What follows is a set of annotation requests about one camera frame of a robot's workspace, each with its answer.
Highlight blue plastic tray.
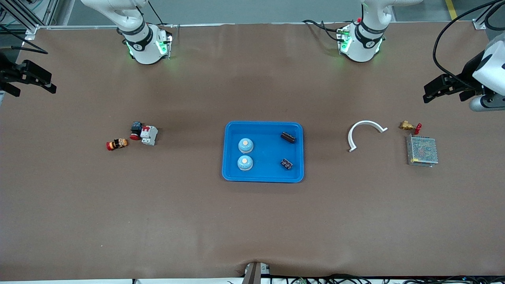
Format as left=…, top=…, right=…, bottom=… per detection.
left=222, top=121, right=304, bottom=183

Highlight metal mesh power supply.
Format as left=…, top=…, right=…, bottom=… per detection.
left=406, top=134, right=439, bottom=168

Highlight white semicircular pipe clamp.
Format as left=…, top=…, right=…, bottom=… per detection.
left=348, top=120, right=388, bottom=153

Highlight white red circuit breaker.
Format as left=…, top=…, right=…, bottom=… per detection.
left=140, top=125, right=159, bottom=146

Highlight brown table cover sheet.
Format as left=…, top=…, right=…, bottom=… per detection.
left=0, top=22, right=505, bottom=281

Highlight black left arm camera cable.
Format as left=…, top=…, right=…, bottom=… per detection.
left=432, top=0, right=505, bottom=85

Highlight aluminium frame profile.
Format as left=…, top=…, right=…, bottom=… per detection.
left=473, top=0, right=505, bottom=30
left=0, top=0, right=60, bottom=40

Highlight brass valve with red handle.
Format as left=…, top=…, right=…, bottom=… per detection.
left=399, top=121, right=422, bottom=135

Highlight black right arm base cable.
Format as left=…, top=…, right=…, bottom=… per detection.
left=148, top=0, right=168, bottom=27

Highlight black left arm base cables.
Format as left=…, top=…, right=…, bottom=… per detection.
left=303, top=19, right=344, bottom=43

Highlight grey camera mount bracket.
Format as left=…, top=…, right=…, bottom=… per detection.
left=243, top=262, right=271, bottom=284

